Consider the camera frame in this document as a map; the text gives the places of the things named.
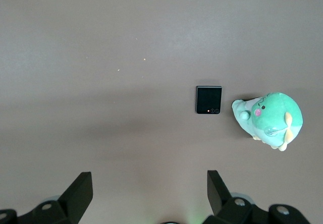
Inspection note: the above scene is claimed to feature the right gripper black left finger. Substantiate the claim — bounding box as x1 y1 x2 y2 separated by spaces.
15 172 93 224

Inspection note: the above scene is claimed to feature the black flip phone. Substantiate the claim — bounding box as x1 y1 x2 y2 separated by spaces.
195 85 223 115

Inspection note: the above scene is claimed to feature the brown table cover sheet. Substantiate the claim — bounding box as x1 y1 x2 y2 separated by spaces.
0 0 323 224

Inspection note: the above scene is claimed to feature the green dinosaur plush toy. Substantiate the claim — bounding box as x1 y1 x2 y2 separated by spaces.
231 91 303 152

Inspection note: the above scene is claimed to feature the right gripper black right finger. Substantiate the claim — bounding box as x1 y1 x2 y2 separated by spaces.
203 170 273 224

